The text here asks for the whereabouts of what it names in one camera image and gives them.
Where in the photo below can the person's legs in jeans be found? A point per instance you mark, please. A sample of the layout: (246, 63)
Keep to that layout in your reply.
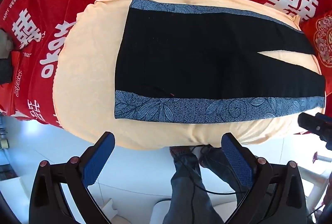
(194, 198)

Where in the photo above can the peach cloth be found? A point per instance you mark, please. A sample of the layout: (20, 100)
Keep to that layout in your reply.
(88, 63)

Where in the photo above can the red patterned cushion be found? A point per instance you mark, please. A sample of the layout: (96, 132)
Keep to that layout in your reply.
(321, 40)

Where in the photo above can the dark grey cloth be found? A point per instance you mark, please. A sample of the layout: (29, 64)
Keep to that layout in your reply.
(5, 69)

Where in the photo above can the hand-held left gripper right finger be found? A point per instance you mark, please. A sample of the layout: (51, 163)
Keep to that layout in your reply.
(237, 159)

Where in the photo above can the person's left leg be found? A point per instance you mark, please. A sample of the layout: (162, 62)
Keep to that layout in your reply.
(185, 187)

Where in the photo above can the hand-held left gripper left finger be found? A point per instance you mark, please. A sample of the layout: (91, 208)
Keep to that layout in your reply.
(99, 159)

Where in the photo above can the black pants with floral stripes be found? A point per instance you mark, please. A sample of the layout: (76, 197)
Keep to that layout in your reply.
(197, 63)

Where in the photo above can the beige cloth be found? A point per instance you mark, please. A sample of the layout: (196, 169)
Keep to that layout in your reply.
(5, 41)

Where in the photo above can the white rack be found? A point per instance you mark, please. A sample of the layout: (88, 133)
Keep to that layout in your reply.
(321, 177)

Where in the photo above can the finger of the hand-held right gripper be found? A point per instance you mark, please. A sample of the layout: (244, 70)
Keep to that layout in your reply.
(311, 124)

